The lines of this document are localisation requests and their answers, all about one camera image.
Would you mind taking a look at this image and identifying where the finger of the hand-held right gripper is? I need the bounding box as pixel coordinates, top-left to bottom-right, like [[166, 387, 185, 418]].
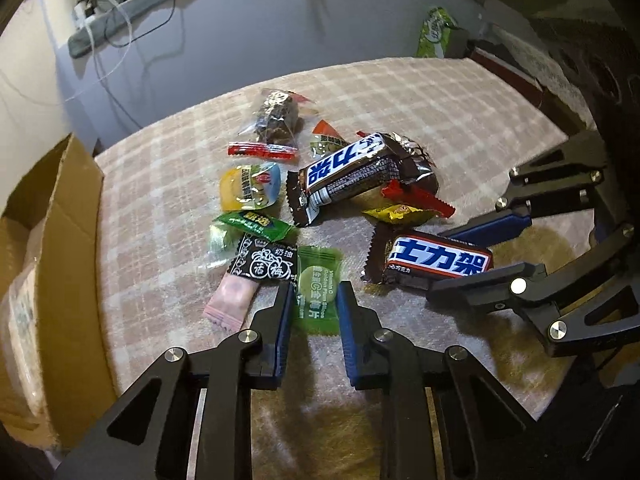
[[437, 132, 608, 248], [426, 222, 640, 358]]

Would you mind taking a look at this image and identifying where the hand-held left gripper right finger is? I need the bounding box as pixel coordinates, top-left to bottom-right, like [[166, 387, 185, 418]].
[[336, 281, 556, 480]]

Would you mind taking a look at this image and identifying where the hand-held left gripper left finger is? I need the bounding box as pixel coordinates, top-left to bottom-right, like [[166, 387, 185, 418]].
[[52, 282, 296, 480]]

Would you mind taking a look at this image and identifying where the small chocolate bar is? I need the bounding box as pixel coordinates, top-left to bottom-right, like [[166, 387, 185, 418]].
[[361, 220, 496, 292]]

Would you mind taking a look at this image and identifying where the light green plum slice packet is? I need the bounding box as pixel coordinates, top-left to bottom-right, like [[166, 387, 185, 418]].
[[291, 245, 345, 335]]

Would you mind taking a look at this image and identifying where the pink candy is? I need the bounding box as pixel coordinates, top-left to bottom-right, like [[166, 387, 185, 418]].
[[204, 272, 261, 332]]

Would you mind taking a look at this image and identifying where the red candy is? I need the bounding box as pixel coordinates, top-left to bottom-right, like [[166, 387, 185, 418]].
[[380, 180, 457, 218]]

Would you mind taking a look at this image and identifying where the black plum candy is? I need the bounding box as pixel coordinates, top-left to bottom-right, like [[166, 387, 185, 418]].
[[222, 234, 301, 286]]

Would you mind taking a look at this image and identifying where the yellow candy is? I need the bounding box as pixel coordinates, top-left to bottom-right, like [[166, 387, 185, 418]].
[[362, 204, 436, 225]]

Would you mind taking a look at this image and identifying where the brown foil chocolate wrapper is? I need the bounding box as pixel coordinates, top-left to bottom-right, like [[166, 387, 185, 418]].
[[382, 131, 440, 196]]

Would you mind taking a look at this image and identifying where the green candy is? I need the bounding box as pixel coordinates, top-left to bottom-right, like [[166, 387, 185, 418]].
[[207, 211, 296, 266]]

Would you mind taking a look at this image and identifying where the yellow jelly cup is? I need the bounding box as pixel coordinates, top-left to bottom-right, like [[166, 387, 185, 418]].
[[219, 161, 283, 212]]

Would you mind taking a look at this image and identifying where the large chocolate bar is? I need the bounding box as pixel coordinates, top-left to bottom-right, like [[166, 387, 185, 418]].
[[286, 132, 401, 227]]

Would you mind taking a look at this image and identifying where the orange jelly cup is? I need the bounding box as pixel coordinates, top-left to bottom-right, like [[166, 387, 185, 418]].
[[307, 120, 351, 158]]

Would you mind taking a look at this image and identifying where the cardboard box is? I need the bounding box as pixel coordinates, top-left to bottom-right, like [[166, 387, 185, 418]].
[[0, 132, 126, 453]]

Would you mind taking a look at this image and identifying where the green snack bag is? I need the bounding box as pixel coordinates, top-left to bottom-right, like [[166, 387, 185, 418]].
[[416, 6, 458, 59]]

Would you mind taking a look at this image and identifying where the clear wrapped brown cake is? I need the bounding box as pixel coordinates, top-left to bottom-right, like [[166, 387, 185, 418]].
[[227, 87, 318, 163]]

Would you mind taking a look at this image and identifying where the clear plastic bag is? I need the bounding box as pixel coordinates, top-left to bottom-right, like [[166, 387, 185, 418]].
[[0, 255, 56, 421]]

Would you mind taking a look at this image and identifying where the white power strip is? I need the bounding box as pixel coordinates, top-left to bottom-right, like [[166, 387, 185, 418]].
[[74, 0, 101, 28]]

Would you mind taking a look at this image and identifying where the dark red wooden frame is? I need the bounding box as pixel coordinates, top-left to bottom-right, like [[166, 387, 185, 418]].
[[470, 42, 598, 131]]

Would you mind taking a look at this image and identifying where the black cable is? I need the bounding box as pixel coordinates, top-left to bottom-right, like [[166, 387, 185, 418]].
[[105, 0, 178, 131]]

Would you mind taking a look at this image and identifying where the white cable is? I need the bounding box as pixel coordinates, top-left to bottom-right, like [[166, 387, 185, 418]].
[[70, 0, 136, 101]]

